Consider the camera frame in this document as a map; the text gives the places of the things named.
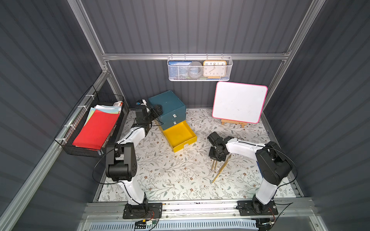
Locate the teal yellow drawer cabinet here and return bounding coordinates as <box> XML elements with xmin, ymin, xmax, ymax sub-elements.
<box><xmin>148</xmin><ymin>90</ymin><xmax>186</xmax><ymax>130</ymax></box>

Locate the yellow bottom drawer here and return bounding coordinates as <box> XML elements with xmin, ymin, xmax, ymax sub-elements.
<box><xmin>162</xmin><ymin>121</ymin><xmax>197</xmax><ymax>153</ymax></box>

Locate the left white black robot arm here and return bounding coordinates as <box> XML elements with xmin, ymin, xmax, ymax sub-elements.
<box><xmin>106</xmin><ymin>100</ymin><xmax>163</xmax><ymax>209</ymax></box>

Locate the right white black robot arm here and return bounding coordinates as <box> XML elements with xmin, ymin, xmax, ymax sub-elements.
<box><xmin>207</xmin><ymin>132</ymin><xmax>294</xmax><ymax>214</ymax></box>

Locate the gold pencil lower right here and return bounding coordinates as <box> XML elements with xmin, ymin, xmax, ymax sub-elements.
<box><xmin>212</xmin><ymin>155</ymin><xmax>232</xmax><ymax>183</ymax></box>

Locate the wooden whiteboard easel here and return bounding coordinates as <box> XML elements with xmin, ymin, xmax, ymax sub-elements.
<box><xmin>221</xmin><ymin>119</ymin><xmax>249</xmax><ymax>128</ymax></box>

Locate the blue box in basket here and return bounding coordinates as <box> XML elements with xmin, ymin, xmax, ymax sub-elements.
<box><xmin>168</xmin><ymin>61</ymin><xmax>192</xmax><ymax>81</ymax></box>

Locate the grey tape roll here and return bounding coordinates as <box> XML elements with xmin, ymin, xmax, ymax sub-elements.
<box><xmin>188</xmin><ymin>61</ymin><xmax>203</xmax><ymax>80</ymax></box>

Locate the pink framed whiteboard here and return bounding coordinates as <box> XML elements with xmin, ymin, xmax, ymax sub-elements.
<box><xmin>212</xmin><ymin>81</ymin><xmax>268</xmax><ymax>124</ymax></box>

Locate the red paper sheet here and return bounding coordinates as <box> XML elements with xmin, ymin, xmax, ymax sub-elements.
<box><xmin>72</xmin><ymin>107</ymin><xmax>120</xmax><ymax>150</ymax></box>

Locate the yellow analog clock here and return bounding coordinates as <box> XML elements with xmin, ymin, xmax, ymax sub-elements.
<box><xmin>203</xmin><ymin>60</ymin><xmax>227</xmax><ymax>79</ymax></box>

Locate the white wire wall basket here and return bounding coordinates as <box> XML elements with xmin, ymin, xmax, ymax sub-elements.
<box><xmin>167</xmin><ymin>54</ymin><xmax>233</xmax><ymax>81</ymax></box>

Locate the black wire paper tray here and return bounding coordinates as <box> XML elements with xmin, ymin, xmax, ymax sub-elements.
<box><xmin>55</xmin><ymin>88</ymin><xmax>127</xmax><ymax>158</ymax></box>

